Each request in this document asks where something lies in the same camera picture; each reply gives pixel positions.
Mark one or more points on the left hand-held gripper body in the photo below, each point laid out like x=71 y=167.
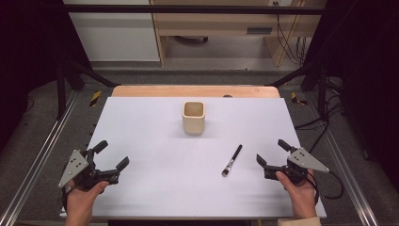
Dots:
x=75 y=166

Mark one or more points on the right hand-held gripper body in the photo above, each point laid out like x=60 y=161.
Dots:
x=302 y=160

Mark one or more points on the black makeup brush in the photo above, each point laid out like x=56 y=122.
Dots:
x=233 y=158

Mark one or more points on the beige square cup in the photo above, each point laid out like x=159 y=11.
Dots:
x=194 y=124

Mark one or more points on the person's left hand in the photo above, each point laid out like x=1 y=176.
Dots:
x=81 y=201

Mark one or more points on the person's right hand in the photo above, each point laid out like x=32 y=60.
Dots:
x=302 y=197

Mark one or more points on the yellow black floor tape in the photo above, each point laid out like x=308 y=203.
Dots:
x=296 y=99
x=95 y=98

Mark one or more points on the white table sheet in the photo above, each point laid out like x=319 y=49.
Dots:
x=175 y=175

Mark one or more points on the black metal stand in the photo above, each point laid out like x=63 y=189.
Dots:
x=61 y=91
x=322 y=91

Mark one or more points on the black curtain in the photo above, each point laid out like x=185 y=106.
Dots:
x=28 y=62
x=367 y=78

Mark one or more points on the white cabinet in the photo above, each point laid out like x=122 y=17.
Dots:
x=116 y=37

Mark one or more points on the light wooden desk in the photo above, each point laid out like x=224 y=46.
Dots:
x=219 y=22

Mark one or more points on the white power strip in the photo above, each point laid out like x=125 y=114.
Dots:
x=282 y=2

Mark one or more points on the aluminium floor rail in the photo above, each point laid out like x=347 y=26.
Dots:
x=37 y=160
x=348 y=166

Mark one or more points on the black horizontal frame bar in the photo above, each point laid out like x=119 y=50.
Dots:
x=188 y=9

